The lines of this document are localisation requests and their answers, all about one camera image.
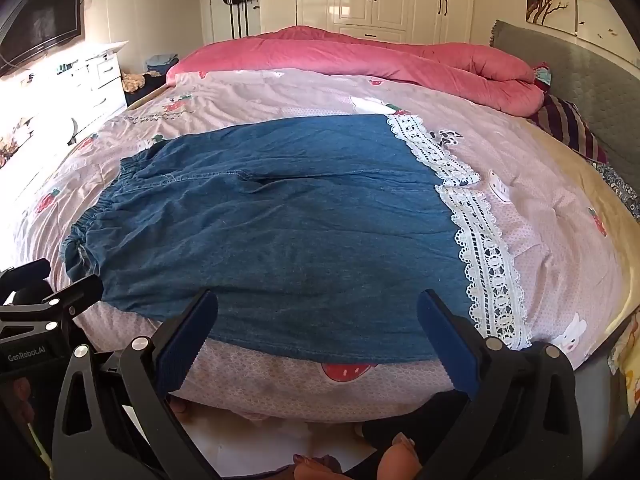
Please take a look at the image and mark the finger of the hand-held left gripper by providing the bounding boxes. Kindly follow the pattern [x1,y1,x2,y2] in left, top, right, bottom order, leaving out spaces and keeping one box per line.
[0,259,52,307]
[0,274,104,332]

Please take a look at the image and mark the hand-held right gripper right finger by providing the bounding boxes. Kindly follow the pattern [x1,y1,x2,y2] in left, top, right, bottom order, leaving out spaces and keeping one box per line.
[416,289,591,480]

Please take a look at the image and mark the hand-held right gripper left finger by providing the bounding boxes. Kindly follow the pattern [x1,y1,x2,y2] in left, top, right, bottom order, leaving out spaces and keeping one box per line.
[51,289,221,480]

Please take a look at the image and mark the blue denim pants lace trim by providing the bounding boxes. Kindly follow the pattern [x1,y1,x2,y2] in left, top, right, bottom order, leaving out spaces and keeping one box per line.
[60,114,533,363]

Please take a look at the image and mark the person's left hand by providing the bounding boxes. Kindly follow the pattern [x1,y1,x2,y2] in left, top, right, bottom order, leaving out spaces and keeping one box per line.
[9,377,37,428]

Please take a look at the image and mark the person's black trousers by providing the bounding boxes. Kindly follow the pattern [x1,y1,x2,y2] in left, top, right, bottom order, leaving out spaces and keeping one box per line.
[345,395,466,480]

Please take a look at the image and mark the person's right foot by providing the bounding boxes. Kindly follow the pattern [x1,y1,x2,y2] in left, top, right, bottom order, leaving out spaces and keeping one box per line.
[379,432,419,480]

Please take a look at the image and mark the person's foot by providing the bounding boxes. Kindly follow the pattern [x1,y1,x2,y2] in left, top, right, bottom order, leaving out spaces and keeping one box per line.
[292,452,347,480]
[379,432,419,480]

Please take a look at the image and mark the yellow printed cloth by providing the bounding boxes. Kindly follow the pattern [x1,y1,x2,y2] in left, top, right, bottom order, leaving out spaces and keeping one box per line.
[607,310,640,411]

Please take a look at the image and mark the person's left foot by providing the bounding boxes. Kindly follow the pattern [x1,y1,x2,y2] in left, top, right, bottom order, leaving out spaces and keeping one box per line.
[292,452,347,480]

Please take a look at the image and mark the beige bed sheet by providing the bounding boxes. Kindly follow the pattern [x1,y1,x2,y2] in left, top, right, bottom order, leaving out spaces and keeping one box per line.
[520,120,640,351]

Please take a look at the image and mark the white dresser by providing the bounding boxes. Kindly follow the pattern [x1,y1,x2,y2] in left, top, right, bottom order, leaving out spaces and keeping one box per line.
[0,40,130,161]

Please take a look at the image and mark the dark patterned cloth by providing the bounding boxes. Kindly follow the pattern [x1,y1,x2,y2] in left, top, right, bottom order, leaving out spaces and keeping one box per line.
[595,160,640,221]

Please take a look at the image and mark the folded blue clothes pile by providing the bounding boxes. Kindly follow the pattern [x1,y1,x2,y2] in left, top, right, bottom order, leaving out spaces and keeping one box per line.
[146,54,180,77]

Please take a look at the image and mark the striped maroon pillow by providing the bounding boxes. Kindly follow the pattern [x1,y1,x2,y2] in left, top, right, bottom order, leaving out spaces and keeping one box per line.
[527,94,608,163]

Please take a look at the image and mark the black television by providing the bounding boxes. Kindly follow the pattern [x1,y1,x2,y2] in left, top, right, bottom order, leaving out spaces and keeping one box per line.
[0,0,83,66]

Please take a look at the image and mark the pink strawberry print quilt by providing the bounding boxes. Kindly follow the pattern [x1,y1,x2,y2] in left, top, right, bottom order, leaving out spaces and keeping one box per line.
[10,67,636,423]

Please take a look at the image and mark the red plush comforter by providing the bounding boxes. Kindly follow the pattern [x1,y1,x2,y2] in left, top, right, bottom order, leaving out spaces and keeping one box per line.
[166,25,551,118]

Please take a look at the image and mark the grey quilted headboard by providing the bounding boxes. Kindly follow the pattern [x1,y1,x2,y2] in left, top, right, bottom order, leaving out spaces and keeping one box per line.
[489,20,640,196]

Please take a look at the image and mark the cream door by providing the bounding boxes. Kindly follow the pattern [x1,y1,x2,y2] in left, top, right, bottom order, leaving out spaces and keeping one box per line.
[200,0,262,43]

